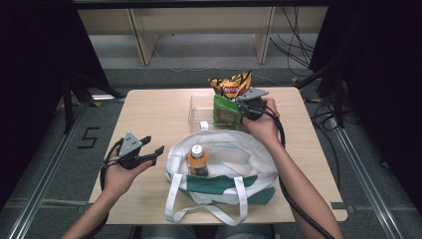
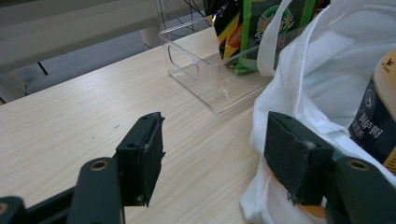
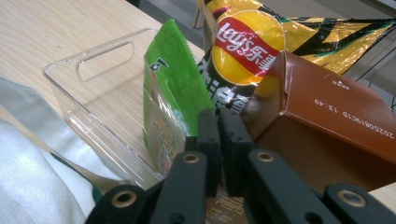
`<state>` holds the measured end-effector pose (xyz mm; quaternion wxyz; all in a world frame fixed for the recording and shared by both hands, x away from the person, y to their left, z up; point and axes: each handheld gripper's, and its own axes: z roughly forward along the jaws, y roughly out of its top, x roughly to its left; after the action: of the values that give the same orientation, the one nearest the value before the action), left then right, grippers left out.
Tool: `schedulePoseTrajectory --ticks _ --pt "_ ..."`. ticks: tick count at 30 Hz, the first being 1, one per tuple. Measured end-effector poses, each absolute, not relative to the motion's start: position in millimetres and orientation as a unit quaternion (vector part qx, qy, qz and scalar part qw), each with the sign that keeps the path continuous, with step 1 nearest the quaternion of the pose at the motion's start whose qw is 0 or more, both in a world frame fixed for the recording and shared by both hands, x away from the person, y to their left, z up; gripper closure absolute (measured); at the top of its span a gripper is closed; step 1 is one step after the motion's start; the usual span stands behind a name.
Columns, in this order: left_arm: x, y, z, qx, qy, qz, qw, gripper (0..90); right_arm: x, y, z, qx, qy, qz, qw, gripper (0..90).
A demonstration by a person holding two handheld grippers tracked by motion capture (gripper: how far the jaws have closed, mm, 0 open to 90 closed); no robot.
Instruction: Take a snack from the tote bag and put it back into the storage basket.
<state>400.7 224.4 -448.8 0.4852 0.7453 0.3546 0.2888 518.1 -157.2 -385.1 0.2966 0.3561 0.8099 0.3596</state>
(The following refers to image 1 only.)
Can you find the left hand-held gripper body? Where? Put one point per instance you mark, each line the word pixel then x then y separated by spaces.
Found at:
pixel 129 143

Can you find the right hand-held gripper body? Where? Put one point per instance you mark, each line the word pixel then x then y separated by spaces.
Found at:
pixel 255 106

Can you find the green snack packet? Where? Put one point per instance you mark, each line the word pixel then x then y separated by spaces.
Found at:
pixel 226 113

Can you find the yellow black chips bag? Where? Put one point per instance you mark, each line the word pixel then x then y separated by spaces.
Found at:
pixel 232 87

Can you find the clear plastic box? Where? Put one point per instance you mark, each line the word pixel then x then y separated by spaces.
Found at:
pixel 200 113

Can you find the white and green tote bag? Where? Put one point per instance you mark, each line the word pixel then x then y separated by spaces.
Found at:
pixel 232 159

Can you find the person's right hand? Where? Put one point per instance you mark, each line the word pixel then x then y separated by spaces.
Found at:
pixel 265 127

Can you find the person's left hand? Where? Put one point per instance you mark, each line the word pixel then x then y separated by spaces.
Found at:
pixel 119 179

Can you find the orange juice bottle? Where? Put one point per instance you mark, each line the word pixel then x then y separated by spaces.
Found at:
pixel 198 162

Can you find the black metal stand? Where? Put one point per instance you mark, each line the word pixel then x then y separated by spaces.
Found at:
pixel 335 86
pixel 83 86

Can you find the beige wooden desk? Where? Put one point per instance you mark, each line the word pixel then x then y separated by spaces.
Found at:
pixel 199 20

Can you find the black curtain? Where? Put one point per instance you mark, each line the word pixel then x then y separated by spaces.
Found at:
pixel 381 83
pixel 33 66

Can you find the aluminium floor rail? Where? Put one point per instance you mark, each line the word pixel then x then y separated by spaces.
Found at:
pixel 368 186
pixel 43 186

